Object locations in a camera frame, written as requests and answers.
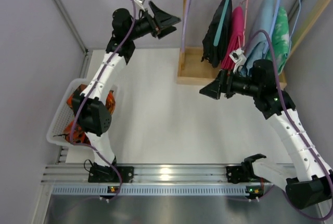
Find lilac plastic hanger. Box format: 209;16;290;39
181;0;191;53

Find orange camouflage trousers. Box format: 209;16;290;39
53;84;117;146

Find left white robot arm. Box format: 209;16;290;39
72;1;181;170

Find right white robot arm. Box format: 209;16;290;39
199;60;332;209

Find black trousers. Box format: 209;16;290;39
201;0;233;68

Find magenta trousers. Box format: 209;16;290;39
221;6;245;70

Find light blue trousers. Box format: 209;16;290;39
240;0;274;76

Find teal plastic hanger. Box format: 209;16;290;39
213;0;230;47

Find blue plastic hanger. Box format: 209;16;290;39
269;0;281;38

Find wooden clothes rack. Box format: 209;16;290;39
176;0;333;87

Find green tie-dye garment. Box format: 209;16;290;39
271;7;290;75

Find white plastic basket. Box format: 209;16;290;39
46;77;119;147

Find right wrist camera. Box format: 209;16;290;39
229;48;247;73

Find pink wire hanger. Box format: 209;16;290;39
238;0;249;47

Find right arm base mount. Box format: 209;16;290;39
226;165;259;184

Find light blue wire hanger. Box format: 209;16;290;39
287;0;303;57

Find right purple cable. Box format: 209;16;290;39
241;29;333;221

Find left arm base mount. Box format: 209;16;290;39
88;165;134;183

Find grey slotted cable duct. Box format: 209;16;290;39
52;185;262;196

